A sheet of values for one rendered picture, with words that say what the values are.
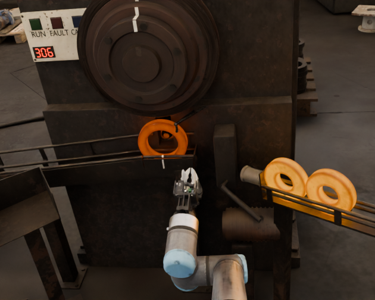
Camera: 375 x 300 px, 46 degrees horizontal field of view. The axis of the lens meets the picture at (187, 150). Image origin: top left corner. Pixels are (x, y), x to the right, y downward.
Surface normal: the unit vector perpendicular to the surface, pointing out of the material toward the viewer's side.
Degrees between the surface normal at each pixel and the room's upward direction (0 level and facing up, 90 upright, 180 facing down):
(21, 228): 5
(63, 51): 90
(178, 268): 102
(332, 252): 0
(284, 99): 0
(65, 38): 90
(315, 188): 90
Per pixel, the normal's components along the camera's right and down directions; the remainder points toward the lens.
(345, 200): -0.66, 0.45
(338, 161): -0.10, -0.84
